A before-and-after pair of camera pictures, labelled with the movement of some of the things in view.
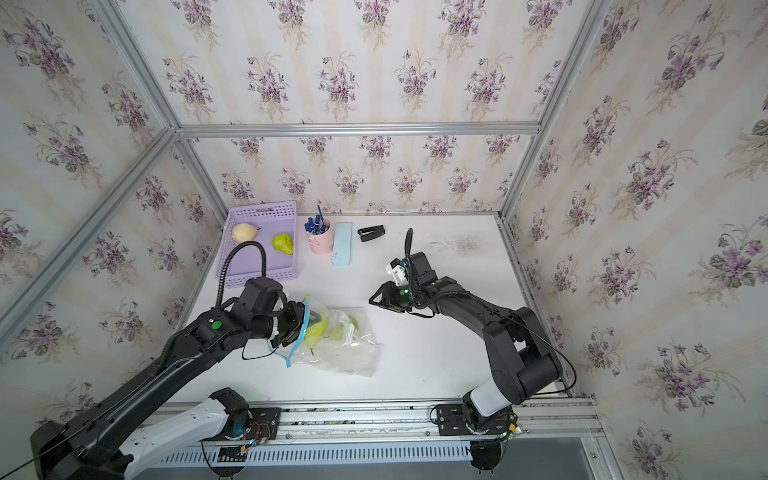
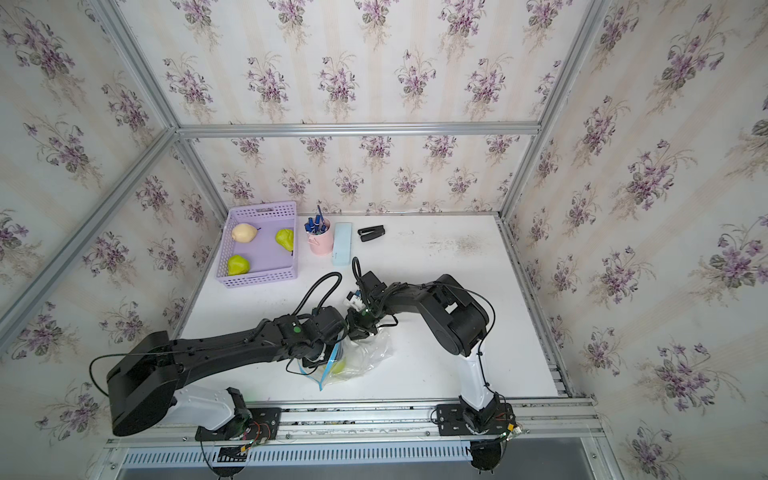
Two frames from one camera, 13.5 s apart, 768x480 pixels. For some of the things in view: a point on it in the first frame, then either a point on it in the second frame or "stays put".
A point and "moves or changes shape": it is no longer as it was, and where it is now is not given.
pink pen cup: (321, 244) stays put
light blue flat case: (342, 247) stays put
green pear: (316, 332) moves or changes shape
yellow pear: (244, 232) stays put
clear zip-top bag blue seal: (338, 339) moves or changes shape
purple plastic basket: (269, 219) stays put
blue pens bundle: (318, 226) stays put
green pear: (283, 242) moves or changes shape
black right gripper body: (398, 298) to (361, 322)
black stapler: (367, 233) stays put
